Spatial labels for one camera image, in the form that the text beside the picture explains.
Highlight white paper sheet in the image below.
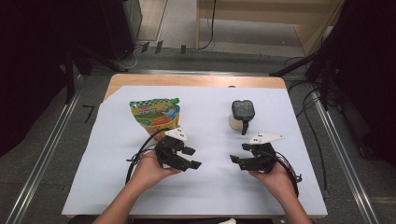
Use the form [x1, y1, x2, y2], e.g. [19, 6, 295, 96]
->
[61, 85, 329, 217]

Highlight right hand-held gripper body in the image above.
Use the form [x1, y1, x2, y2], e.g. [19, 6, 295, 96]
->
[247, 132, 285, 175]

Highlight white jar with black lid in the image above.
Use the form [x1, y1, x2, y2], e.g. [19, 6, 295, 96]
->
[228, 99, 256, 136]

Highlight left hand-held gripper cable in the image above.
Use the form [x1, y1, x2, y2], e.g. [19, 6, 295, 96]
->
[125, 128, 171, 185]

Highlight long metal floor rail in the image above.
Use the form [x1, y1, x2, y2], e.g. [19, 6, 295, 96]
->
[6, 74, 83, 224]
[311, 90, 379, 224]

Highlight black stand legs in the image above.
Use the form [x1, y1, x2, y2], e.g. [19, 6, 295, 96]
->
[269, 46, 331, 110]
[64, 40, 125, 105]

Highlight yellow green spouted pouch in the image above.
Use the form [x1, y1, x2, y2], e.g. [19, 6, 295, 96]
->
[129, 97, 181, 143]

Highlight black floor cables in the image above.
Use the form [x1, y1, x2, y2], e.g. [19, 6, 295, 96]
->
[288, 55, 328, 190]

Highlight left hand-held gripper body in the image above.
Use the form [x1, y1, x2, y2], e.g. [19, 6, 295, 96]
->
[154, 127, 190, 170]

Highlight white floor cable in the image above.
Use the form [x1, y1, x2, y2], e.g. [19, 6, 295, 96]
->
[115, 46, 139, 70]

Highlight dark curtain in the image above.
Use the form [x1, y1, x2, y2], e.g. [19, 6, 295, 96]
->
[0, 0, 104, 157]
[326, 0, 396, 169]

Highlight hanging black cable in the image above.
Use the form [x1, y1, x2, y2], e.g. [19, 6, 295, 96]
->
[199, 0, 218, 50]

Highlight light wooden partition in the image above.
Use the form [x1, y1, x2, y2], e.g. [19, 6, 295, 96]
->
[195, 0, 344, 57]

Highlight person's right hand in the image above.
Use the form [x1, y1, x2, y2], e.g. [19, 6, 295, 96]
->
[248, 161, 297, 203]

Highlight person's left hand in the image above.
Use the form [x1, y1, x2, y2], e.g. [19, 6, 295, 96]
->
[129, 150, 182, 191]

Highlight black cabinet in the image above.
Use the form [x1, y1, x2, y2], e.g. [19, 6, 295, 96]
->
[99, 0, 143, 62]

